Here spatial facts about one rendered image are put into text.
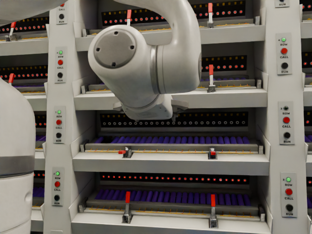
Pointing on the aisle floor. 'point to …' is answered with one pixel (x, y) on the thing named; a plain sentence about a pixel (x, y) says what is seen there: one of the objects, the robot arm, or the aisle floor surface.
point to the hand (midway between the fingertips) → (155, 114)
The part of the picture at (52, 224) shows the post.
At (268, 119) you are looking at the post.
